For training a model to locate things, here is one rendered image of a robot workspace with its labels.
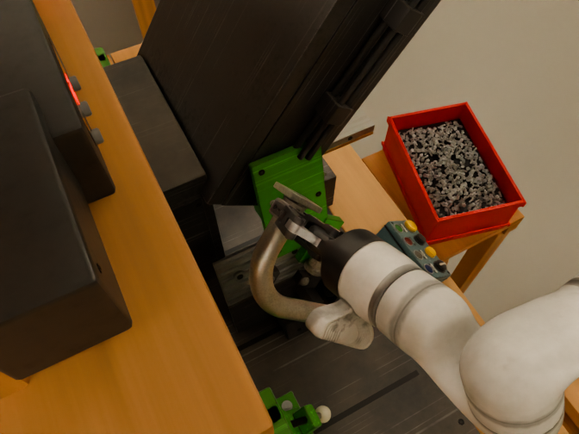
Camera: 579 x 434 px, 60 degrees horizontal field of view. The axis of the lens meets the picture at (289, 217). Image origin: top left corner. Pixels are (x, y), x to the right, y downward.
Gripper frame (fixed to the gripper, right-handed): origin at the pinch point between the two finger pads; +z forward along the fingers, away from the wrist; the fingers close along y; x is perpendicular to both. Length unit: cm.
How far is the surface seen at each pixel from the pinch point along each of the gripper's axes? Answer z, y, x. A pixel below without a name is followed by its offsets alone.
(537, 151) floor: 79, -184, -69
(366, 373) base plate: 4.3, -40.9, 20.6
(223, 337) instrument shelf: -22.4, 20.1, 6.1
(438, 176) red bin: 28, -59, -21
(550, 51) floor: 117, -205, -128
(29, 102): -11.3, 33.6, -0.4
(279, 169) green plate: 14.0, -5.7, -3.6
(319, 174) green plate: 13.8, -12.9, -6.1
